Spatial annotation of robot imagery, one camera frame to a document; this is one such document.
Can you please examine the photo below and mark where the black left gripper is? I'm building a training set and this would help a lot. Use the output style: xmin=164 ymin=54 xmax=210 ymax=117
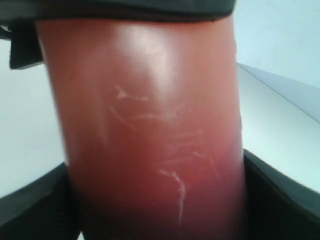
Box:
xmin=0 ymin=22 xmax=44 ymax=70

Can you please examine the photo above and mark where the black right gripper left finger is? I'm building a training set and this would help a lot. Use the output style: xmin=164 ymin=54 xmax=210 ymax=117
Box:
xmin=0 ymin=164 xmax=81 ymax=240

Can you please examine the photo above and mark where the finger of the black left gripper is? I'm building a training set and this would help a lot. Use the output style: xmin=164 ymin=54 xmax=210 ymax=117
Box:
xmin=0 ymin=0 xmax=236 ymax=25

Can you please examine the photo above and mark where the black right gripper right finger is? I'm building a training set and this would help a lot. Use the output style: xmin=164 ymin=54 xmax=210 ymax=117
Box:
xmin=244 ymin=150 xmax=320 ymax=240

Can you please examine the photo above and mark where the red sauce squeeze bottle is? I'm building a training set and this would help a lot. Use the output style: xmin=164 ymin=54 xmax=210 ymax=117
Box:
xmin=36 ymin=16 xmax=246 ymax=240

